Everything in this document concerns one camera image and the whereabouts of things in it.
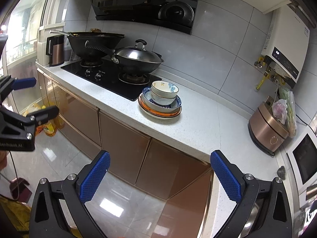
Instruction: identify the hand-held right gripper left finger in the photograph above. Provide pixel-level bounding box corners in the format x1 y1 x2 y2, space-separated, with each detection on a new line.
29 150 111 238

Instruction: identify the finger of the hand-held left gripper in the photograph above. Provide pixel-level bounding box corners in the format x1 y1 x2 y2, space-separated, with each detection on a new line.
0 76 37 102
0 105 60 139

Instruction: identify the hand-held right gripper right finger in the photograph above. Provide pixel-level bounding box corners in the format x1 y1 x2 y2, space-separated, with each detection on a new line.
210 150 294 238

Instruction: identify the white plate with mandala pattern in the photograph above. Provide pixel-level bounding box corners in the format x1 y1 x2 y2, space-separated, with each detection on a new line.
139 97 182 120

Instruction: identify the orange rimmed plate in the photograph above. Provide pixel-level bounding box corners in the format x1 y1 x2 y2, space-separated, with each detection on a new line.
138 93 182 117

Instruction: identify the blue patterned bowl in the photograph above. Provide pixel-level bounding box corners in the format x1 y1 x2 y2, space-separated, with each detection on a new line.
142 87 182 112

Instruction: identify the white bowl with dark rim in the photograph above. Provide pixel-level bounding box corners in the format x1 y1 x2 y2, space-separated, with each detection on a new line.
150 89 178 106

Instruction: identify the pale bowl with blue print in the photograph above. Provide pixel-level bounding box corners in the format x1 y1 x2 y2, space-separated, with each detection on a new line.
151 81 179 100

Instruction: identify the yellow oil bottle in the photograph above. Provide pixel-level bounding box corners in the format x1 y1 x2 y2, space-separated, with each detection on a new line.
43 119 58 137

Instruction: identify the brown electric kettle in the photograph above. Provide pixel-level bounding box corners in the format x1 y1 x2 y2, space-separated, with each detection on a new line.
46 35 65 67

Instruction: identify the red dustpan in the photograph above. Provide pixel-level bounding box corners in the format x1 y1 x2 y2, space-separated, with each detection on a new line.
9 177 31 202

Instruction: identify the steel sink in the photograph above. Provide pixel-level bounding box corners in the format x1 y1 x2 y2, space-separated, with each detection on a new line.
241 196 273 238

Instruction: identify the rose gold rice cooker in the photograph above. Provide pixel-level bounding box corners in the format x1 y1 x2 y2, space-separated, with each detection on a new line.
248 102 290 155

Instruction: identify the black glass gas cooktop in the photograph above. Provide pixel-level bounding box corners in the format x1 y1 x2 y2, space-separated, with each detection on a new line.
61 58 162 102

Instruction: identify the black frying wok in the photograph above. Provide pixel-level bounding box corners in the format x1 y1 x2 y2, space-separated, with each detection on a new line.
50 30 125 60

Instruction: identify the white microwave oven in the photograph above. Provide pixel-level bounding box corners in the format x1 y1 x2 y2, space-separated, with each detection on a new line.
285 126 317 196

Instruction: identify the plastic bag with purple vegetable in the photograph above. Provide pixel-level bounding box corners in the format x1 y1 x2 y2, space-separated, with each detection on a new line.
272 99 289 124

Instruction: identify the plastic bag with green vegetables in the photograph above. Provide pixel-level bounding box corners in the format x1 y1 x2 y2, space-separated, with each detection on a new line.
279 87 298 138

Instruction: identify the yellow gas pipe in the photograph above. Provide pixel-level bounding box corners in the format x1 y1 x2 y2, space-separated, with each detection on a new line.
256 73 269 91

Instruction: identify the steel wok lid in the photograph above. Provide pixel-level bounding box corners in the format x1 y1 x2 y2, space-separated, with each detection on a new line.
114 39 162 62

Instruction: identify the white water heater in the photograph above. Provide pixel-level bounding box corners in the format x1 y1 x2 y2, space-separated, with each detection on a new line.
261 5 311 88

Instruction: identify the black wok with long handle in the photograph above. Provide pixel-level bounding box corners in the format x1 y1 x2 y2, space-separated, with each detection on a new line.
85 40 164 76

